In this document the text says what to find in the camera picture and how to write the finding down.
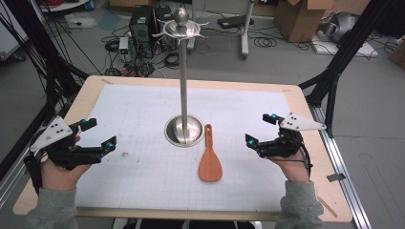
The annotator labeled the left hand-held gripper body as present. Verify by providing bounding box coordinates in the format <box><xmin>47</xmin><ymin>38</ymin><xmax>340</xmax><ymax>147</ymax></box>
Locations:
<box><xmin>29</xmin><ymin>115</ymin><xmax>103</xmax><ymax>171</ymax></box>

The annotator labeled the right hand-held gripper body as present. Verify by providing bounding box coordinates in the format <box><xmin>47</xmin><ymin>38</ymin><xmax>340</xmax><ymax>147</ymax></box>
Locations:
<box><xmin>256</xmin><ymin>112</ymin><xmax>328</xmax><ymax>159</ymax></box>

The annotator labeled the wooden rice spatula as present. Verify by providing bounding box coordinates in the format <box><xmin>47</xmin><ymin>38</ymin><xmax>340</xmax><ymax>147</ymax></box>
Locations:
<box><xmin>198</xmin><ymin>123</ymin><xmax>224</xmax><ymax>183</ymax></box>

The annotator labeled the steel utensil stand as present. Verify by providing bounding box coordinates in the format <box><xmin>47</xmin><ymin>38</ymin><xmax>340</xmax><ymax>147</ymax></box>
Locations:
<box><xmin>152</xmin><ymin>7</ymin><xmax>209</xmax><ymax>148</ymax></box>

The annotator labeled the person's right hand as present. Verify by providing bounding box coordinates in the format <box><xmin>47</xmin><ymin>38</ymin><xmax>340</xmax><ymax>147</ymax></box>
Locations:
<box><xmin>268</xmin><ymin>152</ymin><xmax>311</xmax><ymax>183</ymax></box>

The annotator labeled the person's left hand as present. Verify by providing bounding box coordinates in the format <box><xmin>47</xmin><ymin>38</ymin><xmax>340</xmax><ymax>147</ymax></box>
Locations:
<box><xmin>40</xmin><ymin>159</ymin><xmax>93</xmax><ymax>192</ymax></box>

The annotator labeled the white grid mat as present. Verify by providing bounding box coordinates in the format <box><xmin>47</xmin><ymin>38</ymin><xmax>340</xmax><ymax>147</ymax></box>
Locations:
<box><xmin>74</xmin><ymin>83</ymin><xmax>292</xmax><ymax>213</ymax></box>

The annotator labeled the black tape piece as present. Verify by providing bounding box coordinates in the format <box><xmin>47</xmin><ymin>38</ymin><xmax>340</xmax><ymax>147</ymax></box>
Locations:
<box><xmin>326</xmin><ymin>173</ymin><xmax>347</xmax><ymax>183</ymax></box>

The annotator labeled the thin wooden strip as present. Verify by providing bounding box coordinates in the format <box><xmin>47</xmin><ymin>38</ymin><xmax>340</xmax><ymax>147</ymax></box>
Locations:
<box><xmin>316</xmin><ymin>195</ymin><xmax>338</xmax><ymax>219</ymax></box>

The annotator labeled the white metal floor stand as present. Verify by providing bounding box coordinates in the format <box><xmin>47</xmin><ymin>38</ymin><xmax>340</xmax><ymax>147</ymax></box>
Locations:
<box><xmin>241</xmin><ymin>0</ymin><xmax>256</xmax><ymax>61</ymax></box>

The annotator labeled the small white power box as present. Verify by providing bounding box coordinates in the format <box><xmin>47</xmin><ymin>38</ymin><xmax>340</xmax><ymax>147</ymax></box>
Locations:
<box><xmin>118</xmin><ymin>36</ymin><xmax>130</xmax><ymax>63</ymax></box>

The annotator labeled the open cardboard box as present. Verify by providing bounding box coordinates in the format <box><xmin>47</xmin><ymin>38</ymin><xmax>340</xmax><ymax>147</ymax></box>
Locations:
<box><xmin>274</xmin><ymin>0</ymin><xmax>335</xmax><ymax>43</ymax></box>

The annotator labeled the white foam board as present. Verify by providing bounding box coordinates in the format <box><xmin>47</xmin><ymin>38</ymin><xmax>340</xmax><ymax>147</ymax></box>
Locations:
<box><xmin>310</xmin><ymin>32</ymin><xmax>379</xmax><ymax>59</ymax></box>

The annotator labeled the flat black device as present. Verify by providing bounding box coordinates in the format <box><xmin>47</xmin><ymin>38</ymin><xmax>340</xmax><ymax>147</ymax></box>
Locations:
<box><xmin>217</xmin><ymin>13</ymin><xmax>255</xmax><ymax>31</ymax></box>

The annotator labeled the white cabinet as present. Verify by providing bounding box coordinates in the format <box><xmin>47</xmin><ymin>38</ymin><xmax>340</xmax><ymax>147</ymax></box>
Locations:
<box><xmin>0</xmin><ymin>6</ymin><xmax>30</xmax><ymax>61</ymax></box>

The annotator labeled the black computer tower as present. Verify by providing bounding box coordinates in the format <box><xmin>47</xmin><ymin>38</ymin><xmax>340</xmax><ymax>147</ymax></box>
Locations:
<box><xmin>155</xmin><ymin>5</ymin><xmax>176</xmax><ymax>52</ymax></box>
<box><xmin>128</xmin><ymin>4</ymin><xmax>157</xmax><ymax>59</ymax></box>

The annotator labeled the grey rounded appliance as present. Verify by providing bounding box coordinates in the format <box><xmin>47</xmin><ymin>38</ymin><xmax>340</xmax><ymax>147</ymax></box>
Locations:
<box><xmin>318</xmin><ymin>11</ymin><xmax>358</xmax><ymax>44</ymax></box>

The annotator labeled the white round table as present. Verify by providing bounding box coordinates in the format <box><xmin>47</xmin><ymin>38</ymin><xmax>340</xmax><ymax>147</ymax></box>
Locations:
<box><xmin>37</xmin><ymin>0</ymin><xmax>92</xmax><ymax>13</ymax></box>

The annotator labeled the brown cardboard box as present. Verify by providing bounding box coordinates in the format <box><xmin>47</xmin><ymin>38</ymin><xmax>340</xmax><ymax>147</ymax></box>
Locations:
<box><xmin>388</xmin><ymin>37</ymin><xmax>405</xmax><ymax>71</ymax></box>

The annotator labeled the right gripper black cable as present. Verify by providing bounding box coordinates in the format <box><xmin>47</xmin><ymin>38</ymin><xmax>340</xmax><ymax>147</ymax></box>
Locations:
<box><xmin>297</xmin><ymin>139</ymin><xmax>313</xmax><ymax>176</ymax></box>

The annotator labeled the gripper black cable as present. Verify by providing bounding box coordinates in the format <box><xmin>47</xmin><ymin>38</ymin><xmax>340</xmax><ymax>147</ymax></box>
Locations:
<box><xmin>23</xmin><ymin>149</ymin><xmax>44</xmax><ymax>195</ymax></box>
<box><xmin>297</xmin><ymin>139</ymin><xmax>313</xmax><ymax>176</ymax></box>

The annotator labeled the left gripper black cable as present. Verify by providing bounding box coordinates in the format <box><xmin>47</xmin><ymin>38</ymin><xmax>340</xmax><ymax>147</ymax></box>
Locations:
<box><xmin>23</xmin><ymin>149</ymin><xmax>44</xmax><ymax>195</ymax></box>

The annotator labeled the aluminium rail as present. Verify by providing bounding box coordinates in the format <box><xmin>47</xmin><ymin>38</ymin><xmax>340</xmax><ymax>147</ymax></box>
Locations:
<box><xmin>308</xmin><ymin>103</ymin><xmax>373</xmax><ymax>229</ymax></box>
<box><xmin>0</xmin><ymin>125</ymin><xmax>49</xmax><ymax>209</ymax></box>

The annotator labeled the black metal frame with cables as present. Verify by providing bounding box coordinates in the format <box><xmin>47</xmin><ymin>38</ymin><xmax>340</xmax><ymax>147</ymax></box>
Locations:
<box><xmin>0</xmin><ymin>0</ymin><xmax>90</xmax><ymax>179</ymax></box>

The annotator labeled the coiled black cable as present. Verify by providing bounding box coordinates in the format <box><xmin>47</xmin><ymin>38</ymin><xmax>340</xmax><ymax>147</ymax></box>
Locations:
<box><xmin>253</xmin><ymin>36</ymin><xmax>278</xmax><ymax>49</ymax></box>

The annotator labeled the black metal frame strut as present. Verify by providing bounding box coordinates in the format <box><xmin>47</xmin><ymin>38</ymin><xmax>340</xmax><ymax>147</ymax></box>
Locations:
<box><xmin>298</xmin><ymin>0</ymin><xmax>395</xmax><ymax>138</ymax></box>

